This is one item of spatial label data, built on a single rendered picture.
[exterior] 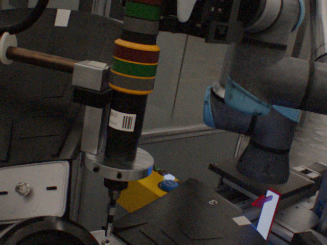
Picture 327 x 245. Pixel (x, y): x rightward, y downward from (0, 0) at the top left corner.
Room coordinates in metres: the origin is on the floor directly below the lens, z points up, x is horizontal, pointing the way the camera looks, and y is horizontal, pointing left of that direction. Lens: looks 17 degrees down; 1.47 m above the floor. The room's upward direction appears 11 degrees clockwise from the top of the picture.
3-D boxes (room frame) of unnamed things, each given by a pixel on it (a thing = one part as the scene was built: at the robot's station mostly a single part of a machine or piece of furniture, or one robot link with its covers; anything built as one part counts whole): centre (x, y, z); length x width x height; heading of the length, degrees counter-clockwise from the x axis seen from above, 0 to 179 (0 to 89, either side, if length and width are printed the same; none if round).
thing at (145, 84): (0.37, 0.04, 1.39); 0.04 x 0.04 x 0.01
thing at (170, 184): (0.80, -0.04, 1.08); 0.04 x 0.04 x 0.02
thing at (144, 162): (0.37, 0.05, 1.35); 0.09 x 0.07 x 0.10; 80
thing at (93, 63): (0.38, 0.07, 1.39); 0.02 x 0.02 x 0.02; 80
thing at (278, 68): (0.60, -0.14, 1.38); 0.11 x 0.08 x 0.11; 83
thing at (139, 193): (0.84, -0.01, 1.02); 0.16 x 0.10 x 0.11; 45
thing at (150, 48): (0.37, 0.04, 1.40); 0.04 x 0.04 x 0.05
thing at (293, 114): (1.08, -0.31, 1.20); 0.13 x 0.12 x 0.14; 83
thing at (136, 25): (0.37, 0.04, 1.44); 0.03 x 0.03 x 0.01
